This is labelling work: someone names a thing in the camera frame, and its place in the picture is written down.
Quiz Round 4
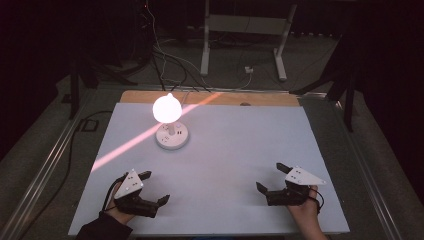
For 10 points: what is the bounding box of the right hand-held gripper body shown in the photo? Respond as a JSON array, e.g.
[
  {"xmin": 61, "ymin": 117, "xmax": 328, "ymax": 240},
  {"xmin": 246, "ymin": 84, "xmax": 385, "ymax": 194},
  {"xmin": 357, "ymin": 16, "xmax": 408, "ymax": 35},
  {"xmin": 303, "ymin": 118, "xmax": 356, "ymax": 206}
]
[{"xmin": 265, "ymin": 165, "xmax": 327, "ymax": 207}]

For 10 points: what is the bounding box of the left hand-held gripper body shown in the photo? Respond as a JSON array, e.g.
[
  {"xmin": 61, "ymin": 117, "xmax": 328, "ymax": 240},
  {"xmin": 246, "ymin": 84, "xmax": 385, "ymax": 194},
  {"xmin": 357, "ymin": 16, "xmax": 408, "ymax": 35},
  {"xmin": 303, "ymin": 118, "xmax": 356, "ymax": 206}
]
[{"xmin": 113, "ymin": 168, "xmax": 161, "ymax": 219}]

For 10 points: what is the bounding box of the person's right hand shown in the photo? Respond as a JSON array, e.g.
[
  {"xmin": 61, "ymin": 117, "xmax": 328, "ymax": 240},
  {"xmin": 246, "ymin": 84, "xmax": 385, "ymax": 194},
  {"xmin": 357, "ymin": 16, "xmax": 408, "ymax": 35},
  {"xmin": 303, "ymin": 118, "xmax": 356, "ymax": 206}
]
[{"xmin": 287, "ymin": 185, "xmax": 322, "ymax": 223}]

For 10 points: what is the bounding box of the person's left hand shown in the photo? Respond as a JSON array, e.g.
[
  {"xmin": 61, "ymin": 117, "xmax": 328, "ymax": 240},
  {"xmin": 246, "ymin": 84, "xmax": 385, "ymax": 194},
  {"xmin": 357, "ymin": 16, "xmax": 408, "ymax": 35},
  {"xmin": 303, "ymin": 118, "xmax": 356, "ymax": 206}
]
[{"xmin": 105, "ymin": 181, "xmax": 136, "ymax": 225}]

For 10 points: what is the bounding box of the white table mat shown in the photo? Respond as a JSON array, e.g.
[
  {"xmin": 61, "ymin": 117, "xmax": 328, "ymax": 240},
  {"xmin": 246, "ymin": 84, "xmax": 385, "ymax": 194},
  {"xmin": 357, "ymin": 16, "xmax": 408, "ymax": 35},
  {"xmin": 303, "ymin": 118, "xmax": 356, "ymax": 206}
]
[{"xmin": 68, "ymin": 101, "xmax": 351, "ymax": 237}]

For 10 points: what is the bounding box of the white glowing bulb lamp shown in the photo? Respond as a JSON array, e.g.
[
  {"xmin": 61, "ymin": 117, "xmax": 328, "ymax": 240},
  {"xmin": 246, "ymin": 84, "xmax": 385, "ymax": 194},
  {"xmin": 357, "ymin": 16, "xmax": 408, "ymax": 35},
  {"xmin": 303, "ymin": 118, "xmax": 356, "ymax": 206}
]
[{"xmin": 152, "ymin": 92, "xmax": 190, "ymax": 151}]

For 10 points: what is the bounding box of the black tripod stand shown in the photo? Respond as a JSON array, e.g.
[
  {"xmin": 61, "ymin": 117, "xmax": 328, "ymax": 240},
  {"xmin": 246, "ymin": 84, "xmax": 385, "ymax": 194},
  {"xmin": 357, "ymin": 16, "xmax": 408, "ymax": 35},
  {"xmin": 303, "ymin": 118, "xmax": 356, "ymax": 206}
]
[
  {"xmin": 289, "ymin": 33, "xmax": 356, "ymax": 133},
  {"xmin": 67, "ymin": 49, "xmax": 139, "ymax": 120}
]

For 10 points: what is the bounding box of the white metal stand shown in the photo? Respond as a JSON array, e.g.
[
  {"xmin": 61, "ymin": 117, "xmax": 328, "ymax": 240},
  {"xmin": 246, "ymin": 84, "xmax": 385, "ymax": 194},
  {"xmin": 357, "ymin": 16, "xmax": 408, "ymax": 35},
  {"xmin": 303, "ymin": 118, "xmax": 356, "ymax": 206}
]
[{"xmin": 199, "ymin": 0, "xmax": 298, "ymax": 83}]

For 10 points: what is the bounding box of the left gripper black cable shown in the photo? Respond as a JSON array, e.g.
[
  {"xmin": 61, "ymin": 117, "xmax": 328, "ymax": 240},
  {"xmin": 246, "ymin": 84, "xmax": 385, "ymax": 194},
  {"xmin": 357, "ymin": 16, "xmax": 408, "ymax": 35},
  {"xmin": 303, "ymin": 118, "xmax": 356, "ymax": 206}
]
[{"xmin": 101, "ymin": 176, "xmax": 126, "ymax": 213}]

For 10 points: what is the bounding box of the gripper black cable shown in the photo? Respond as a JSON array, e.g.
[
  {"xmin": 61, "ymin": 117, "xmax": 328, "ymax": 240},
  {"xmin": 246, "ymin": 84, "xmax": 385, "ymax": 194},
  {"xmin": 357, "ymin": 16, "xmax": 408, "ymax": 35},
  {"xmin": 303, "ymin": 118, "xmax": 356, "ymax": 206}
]
[
  {"xmin": 101, "ymin": 176, "xmax": 126, "ymax": 213},
  {"xmin": 308, "ymin": 189, "xmax": 326, "ymax": 215}
]

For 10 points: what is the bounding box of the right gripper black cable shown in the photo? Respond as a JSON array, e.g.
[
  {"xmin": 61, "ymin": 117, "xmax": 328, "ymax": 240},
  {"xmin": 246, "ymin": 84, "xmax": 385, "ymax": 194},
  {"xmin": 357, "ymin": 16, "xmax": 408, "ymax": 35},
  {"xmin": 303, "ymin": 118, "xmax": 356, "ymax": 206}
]
[{"xmin": 308, "ymin": 189, "xmax": 326, "ymax": 215}]

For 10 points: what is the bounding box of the long black floor cable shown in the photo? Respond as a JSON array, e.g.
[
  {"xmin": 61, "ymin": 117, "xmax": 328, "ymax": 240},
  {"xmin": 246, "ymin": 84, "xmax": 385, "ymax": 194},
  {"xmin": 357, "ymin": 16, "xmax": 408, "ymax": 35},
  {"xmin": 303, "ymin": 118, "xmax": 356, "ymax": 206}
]
[{"xmin": 19, "ymin": 109, "xmax": 114, "ymax": 240}]

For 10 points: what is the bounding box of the black rectangular frame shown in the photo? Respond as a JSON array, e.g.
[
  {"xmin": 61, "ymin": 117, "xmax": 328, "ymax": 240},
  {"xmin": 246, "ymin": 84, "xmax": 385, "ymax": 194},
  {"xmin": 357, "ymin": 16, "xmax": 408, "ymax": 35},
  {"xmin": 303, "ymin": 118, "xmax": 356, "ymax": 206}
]
[{"xmin": 79, "ymin": 118, "xmax": 100, "ymax": 133}]

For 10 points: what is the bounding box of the metal floor rail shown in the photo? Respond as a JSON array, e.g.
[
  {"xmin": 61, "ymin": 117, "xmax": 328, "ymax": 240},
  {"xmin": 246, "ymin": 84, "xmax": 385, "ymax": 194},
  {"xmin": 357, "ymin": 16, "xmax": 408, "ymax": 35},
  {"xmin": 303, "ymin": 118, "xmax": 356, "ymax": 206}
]
[
  {"xmin": 0, "ymin": 89, "xmax": 98, "ymax": 240},
  {"xmin": 333, "ymin": 99, "xmax": 406, "ymax": 240}
]

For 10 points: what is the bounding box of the white lamp cable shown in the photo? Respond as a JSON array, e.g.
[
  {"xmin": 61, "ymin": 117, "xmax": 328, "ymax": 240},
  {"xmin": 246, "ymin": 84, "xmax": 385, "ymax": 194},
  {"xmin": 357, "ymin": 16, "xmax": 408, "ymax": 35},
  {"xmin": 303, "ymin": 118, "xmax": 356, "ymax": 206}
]
[{"xmin": 179, "ymin": 90, "xmax": 193, "ymax": 105}]

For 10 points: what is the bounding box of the thin white floor cable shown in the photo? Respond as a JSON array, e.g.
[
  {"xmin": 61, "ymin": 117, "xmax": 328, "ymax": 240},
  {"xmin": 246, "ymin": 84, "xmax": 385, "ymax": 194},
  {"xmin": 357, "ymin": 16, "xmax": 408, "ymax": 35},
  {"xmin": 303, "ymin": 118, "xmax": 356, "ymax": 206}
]
[{"xmin": 145, "ymin": 0, "xmax": 254, "ymax": 92}]

